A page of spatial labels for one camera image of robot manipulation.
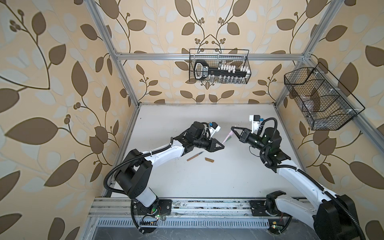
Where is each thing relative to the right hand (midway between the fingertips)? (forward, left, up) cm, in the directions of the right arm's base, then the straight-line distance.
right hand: (231, 129), depth 76 cm
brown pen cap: (-5, +10, -25) cm, 27 cm away
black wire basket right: (+6, -47, +8) cm, 48 cm away
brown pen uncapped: (-2, +19, -25) cm, 32 cm away
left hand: (-5, +5, -6) cm, 9 cm away
